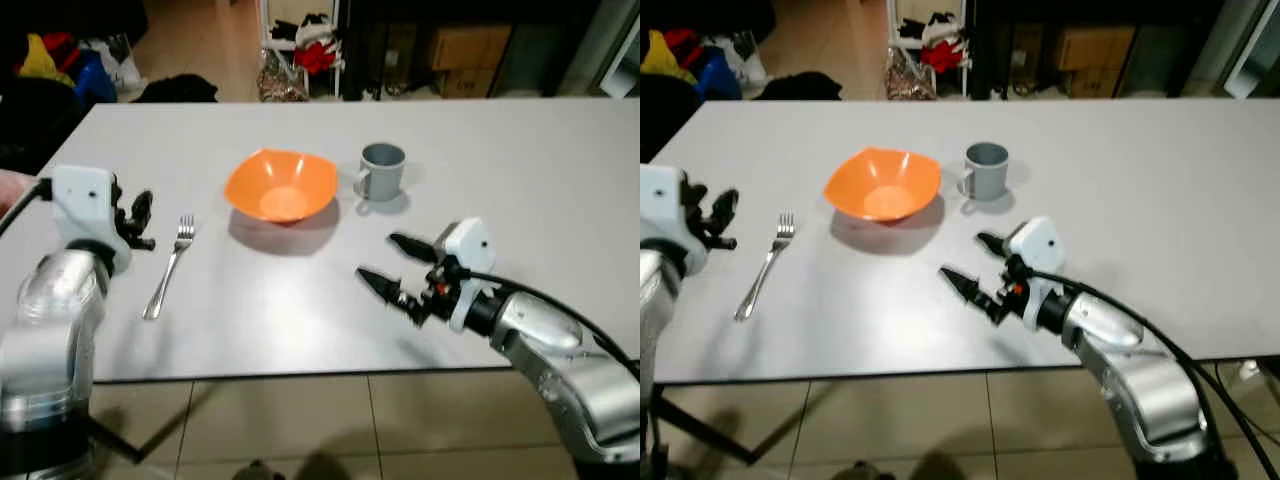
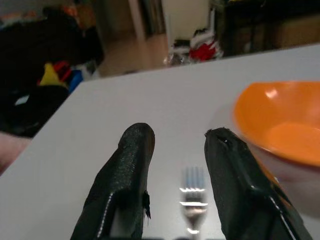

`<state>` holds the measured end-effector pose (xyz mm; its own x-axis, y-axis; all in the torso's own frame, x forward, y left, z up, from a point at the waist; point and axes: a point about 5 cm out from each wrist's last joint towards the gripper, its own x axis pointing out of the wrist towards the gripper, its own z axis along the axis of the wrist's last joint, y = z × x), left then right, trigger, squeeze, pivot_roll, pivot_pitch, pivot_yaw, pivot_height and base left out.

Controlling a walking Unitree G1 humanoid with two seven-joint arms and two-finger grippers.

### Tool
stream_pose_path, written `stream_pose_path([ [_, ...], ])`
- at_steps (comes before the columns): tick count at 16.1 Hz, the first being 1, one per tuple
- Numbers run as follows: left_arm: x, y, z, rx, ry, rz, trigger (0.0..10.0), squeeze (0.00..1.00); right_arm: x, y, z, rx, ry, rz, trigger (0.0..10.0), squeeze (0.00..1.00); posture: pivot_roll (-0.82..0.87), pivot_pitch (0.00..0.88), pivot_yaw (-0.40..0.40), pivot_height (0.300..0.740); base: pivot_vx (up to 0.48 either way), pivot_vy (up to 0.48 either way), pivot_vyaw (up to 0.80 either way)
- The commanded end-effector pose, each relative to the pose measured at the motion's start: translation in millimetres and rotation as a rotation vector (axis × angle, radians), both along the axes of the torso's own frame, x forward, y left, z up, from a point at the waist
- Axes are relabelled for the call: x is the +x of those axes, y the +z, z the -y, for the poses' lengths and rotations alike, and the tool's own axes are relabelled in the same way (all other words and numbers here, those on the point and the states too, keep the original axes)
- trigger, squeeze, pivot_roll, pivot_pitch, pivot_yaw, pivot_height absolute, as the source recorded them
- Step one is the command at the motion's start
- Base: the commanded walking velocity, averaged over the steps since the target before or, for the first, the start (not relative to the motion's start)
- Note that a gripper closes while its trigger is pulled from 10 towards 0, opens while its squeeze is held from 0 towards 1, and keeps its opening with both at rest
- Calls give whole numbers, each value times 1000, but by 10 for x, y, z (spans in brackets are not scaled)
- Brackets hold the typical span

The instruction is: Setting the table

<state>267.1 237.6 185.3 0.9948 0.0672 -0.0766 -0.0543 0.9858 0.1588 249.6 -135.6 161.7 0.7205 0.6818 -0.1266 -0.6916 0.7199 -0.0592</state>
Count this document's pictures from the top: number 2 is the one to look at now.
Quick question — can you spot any orange plastic bowl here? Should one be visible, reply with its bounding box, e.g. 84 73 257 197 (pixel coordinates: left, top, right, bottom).
232 80 320 168

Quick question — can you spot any blue bag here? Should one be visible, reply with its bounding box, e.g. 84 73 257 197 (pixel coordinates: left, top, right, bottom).
67 69 84 93

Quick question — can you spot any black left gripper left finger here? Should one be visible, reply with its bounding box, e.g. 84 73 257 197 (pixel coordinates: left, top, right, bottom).
70 122 156 240

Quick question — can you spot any red garment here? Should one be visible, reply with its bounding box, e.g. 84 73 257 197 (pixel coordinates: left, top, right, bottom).
188 41 224 61

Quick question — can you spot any shiny patterned bag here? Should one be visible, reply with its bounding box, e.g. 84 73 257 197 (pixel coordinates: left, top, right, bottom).
163 47 191 68

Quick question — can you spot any black clothes pile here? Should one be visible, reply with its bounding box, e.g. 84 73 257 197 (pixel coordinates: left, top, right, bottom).
0 7 105 138

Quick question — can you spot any yellow cloth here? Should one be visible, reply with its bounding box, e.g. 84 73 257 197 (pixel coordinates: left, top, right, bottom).
39 62 69 89

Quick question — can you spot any large cardboard box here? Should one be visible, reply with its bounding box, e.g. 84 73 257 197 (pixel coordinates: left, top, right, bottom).
276 17 320 49

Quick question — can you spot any red cloth item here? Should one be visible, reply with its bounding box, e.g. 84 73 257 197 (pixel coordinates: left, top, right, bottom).
53 61 73 81

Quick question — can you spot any silver metal fork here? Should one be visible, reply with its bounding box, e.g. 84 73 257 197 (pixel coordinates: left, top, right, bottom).
179 166 209 240

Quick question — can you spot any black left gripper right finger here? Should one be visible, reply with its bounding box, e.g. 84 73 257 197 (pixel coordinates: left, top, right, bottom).
204 126 315 240

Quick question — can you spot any black shelf unit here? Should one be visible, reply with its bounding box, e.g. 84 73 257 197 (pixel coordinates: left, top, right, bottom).
219 0 320 58

